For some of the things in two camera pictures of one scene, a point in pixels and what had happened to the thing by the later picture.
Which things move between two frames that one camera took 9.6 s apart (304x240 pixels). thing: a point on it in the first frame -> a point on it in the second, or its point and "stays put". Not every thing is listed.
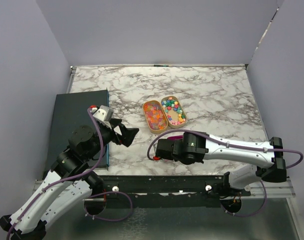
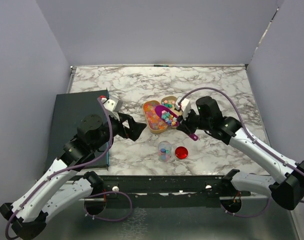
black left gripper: (128, 134) -> (135, 129)
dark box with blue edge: (71, 111) stays put
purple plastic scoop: (175, 137) -> (158, 110)
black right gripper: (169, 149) -> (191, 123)
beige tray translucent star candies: (155, 116) stays put
